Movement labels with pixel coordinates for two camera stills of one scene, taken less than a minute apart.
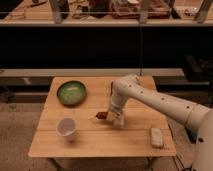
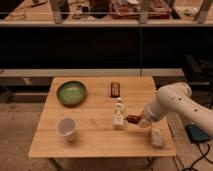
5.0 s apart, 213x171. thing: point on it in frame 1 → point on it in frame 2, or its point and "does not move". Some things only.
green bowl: x=72 y=93 does not move
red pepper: x=102 y=115 → x=136 y=119
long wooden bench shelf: x=89 y=72 does not move
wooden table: x=69 y=127 does not move
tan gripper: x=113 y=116 → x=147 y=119
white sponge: x=156 y=137 does not move
